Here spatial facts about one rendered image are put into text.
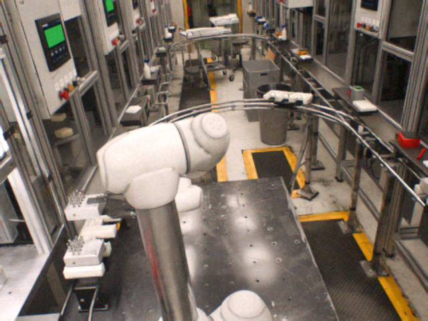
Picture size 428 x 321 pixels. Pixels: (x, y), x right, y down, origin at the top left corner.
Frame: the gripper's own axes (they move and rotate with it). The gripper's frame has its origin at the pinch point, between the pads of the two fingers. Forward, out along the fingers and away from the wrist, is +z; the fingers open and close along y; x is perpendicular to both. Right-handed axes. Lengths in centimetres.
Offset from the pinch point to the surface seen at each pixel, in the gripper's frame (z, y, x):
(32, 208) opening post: 19.1, 7.5, 9.9
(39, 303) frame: 35, -47, 4
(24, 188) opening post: 19.2, 16.4, 10.0
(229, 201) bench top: -54, -35, -46
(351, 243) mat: -142, -101, -76
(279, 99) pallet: -105, -16, -155
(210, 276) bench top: -42, -35, 7
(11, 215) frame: 35.2, -2.3, -1.9
